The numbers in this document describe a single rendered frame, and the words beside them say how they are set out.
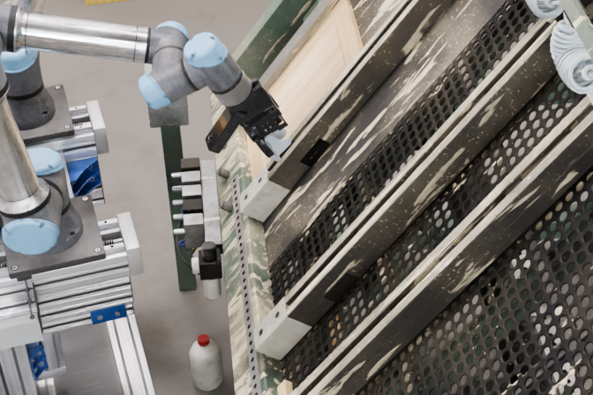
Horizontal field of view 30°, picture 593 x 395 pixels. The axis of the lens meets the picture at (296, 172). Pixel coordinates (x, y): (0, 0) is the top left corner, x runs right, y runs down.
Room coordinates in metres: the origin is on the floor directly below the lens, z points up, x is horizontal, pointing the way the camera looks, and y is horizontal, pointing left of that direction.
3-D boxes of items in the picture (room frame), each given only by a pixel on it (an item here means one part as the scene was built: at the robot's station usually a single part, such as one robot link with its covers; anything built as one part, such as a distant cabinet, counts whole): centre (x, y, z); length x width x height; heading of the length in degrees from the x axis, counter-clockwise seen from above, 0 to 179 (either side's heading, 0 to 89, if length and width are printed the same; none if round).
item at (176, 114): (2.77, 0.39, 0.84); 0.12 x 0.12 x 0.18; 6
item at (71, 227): (1.93, 0.58, 1.09); 0.15 x 0.15 x 0.10
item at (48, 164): (1.92, 0.58, 1.20); 0.13 x 0.12 x 0.14; 3
